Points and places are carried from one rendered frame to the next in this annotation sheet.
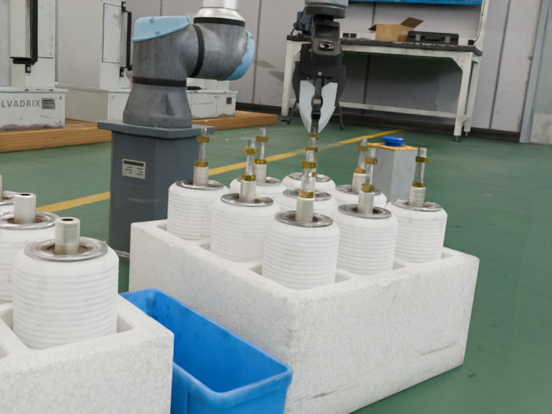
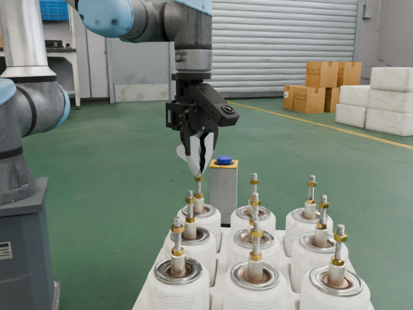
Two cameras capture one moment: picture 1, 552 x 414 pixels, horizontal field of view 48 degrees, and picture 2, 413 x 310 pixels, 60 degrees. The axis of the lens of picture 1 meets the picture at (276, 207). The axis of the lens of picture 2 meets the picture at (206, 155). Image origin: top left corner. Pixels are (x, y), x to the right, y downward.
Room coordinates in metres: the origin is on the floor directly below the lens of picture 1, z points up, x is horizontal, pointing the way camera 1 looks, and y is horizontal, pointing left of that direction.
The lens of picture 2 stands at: (0.55, 0.42, 0.56)
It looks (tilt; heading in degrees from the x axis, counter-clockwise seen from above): 14 degrees down; 318
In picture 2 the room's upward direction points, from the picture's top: straight up
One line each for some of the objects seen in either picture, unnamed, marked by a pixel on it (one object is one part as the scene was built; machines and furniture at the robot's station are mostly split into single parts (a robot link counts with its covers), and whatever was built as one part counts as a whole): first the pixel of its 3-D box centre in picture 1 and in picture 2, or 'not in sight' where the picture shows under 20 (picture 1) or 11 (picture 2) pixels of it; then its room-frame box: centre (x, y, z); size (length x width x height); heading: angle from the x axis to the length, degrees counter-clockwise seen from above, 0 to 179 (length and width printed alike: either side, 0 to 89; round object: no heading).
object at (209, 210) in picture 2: (309, 177); (198, 210); (1.11, -0.06, 0.25); 0.08 x 0.08 x 0.01
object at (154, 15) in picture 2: not in sight; (141, 21); (1.20, 0.02, 0.64); 0.11 x 0.11 x 0.08; 34
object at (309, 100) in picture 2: not in sight; (308, 99); (3.01, -3.45, 0.15); 0.30 x 0.24 x 0.30; 156
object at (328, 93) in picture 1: (325, 106); (199, 151); (1.13, -0.07, 0.38); 0.06 x 0.03 x 0.09; 0
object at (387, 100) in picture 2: not in sight; (403, 99); (1.75, -2.92, 0.27); 0.39 x 0.39 x 0.18; 68
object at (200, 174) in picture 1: (200, 177); (177, 263); (0.95, 0.12, 0.26); 0.02 x 0.02 x 0.03
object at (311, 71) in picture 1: (321, 44); (191, 102); (1.13, -0.06, 0.49); 0.09 x 0.08 x 0.12; 0
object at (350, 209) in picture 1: (364, 212); (319, 242); (0.86, -0.12, 0.25); 0.08 x 0.08 x 0.01
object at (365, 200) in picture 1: (365, 203); (320, 235); (0.86, -0.12, 0.26); 0.02 x 0.02 x 0.03
